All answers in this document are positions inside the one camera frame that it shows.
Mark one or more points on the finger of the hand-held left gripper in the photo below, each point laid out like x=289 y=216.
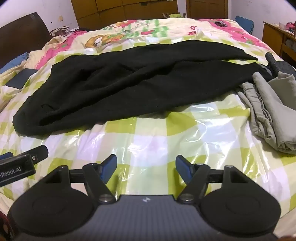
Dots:
x=39 y=153
x=5 y=155

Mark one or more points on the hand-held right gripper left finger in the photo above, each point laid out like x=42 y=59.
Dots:
x=109 y=168

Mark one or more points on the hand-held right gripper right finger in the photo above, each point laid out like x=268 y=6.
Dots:
x=183 y=168

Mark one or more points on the black pants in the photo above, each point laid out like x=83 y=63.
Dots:
x=138 y=81

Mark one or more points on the checkered cartoon printed blanket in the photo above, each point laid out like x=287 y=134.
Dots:
x=150 y=143

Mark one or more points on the dark red cloth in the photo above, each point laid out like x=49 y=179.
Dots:
x=4 y=227

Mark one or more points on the blue pillow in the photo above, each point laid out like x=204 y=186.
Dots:
x=13 y=62

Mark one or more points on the folded light grey garment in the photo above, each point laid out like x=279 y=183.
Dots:
x=270 y=111

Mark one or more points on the dark wooden headboard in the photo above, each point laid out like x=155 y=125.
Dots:
x=20 y=39

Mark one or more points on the zebra striped cloth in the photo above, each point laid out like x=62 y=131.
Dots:
x=62 y=30

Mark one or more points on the dark grey knit garment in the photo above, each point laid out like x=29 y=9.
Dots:
x=276 y=64

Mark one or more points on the green cloth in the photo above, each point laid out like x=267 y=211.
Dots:
x=177 y=15

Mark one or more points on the brown wooden wardrobe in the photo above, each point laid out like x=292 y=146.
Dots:
x=115 y=11

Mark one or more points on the wooden desk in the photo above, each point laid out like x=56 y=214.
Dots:
x=272 y=37

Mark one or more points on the brown wooden door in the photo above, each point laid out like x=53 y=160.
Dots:
x=205 y=9

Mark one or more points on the pink clothes pile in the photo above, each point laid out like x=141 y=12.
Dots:
x=291 y=26

